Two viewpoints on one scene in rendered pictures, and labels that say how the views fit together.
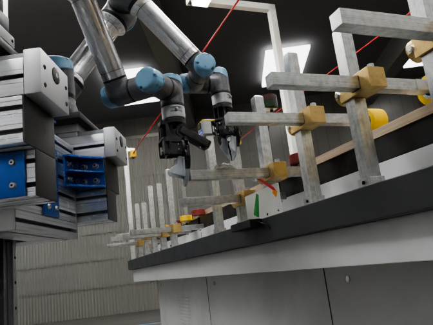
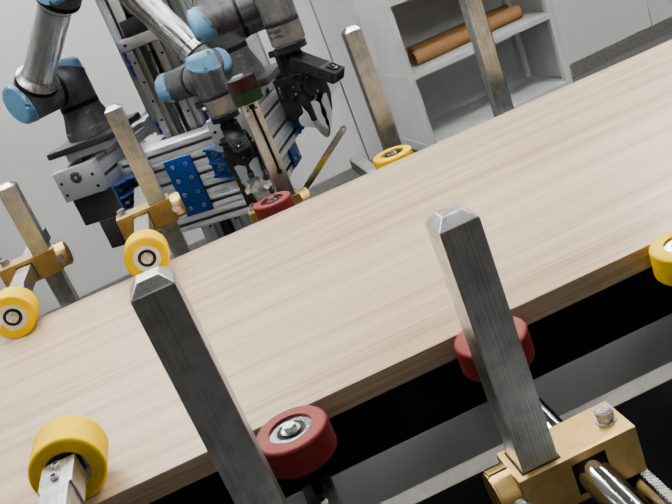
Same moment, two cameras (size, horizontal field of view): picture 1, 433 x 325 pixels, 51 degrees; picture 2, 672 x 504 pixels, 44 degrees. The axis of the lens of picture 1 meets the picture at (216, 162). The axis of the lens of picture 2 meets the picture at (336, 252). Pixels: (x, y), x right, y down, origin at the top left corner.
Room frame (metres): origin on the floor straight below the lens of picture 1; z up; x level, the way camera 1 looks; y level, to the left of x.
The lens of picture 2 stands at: (2.05, -1.77, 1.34)
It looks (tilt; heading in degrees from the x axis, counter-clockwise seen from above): 21 degrees down; 106
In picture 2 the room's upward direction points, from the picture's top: 22 degrees counter-clockwise
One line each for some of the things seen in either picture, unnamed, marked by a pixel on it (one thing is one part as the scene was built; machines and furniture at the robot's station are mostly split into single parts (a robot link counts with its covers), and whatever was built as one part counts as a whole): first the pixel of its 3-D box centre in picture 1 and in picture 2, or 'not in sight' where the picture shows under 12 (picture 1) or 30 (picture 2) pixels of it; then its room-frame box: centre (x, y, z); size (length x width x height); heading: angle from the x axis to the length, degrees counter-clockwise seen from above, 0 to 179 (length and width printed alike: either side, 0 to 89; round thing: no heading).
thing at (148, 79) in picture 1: (149, 84); (183, 82); (1.28, 0.17, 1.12); 0.11 x 0.11 x 0.08; 67
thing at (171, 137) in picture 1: (173, 139); (233, 136); (1.37, 0.12, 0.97); 0.09 x 0.08 x 0.12; 112
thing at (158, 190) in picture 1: (161, 218); not in sight; (2.92, 0.40, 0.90); 0.03 x 0.03 x 0.48; 22
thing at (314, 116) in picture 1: (305, 121); (151, 215); (1.28, -0.28, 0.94); 0.13 x 0.06 x 0.05; 22
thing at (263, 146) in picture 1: (265, 160); (281, 182); (1.53, -0.17, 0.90); 0.03 x 0.03 x 0.48; 22
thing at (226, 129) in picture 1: (223, 120); (296, 71); (1.62, -0.05, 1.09); 0.09 x 0.08 x 0.12; 154
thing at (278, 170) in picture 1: (271, 173); (281, 210); (1.51, -0.18, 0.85); 0.13 x 0.06 x 0.05; 22
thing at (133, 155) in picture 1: (133, 201); not in sight; (3.91, 0.77, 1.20); 0.11 x 0.09 x 1.00; 112
